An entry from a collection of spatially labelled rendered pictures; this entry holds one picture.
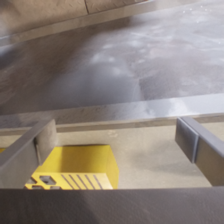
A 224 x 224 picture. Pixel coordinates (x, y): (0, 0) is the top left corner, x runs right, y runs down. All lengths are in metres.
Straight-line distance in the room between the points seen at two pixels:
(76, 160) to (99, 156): 0.03
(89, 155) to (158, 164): 0.11
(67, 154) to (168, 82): 0.19
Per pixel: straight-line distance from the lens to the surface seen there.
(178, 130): 0.17
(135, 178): 0.32
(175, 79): 0.28
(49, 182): 0.27
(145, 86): 0.26
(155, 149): 0.25
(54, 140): 0.17
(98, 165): 0.23
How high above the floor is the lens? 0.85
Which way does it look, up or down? 48 degrees down
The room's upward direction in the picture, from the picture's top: 170 degrees counter-clockwise
